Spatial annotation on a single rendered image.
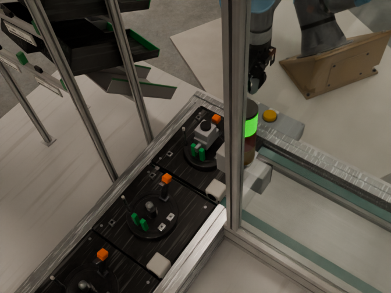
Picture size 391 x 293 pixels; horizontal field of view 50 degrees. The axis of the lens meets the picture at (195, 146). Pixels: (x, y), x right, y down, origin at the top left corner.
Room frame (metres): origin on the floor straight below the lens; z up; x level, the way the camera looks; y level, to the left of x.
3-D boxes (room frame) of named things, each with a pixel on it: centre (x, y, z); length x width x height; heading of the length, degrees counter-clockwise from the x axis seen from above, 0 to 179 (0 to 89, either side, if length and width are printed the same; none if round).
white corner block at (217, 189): (0.55, -0.04, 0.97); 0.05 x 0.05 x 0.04; 48
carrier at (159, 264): (0.50, 0.14, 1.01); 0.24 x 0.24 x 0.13; 48
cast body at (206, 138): (0.68, -0.03, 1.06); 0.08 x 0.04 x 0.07; 138
